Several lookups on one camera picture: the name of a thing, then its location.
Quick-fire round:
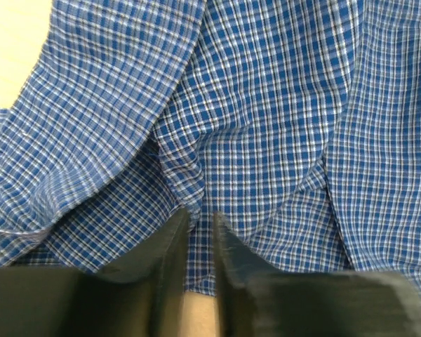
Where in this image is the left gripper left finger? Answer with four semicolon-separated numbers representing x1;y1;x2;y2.
0;209;189;336

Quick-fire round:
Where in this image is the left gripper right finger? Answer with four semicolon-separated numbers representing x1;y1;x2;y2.
213;213;421;337

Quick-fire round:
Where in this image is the blue checkered shirt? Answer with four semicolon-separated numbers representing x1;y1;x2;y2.
0;1;421;294

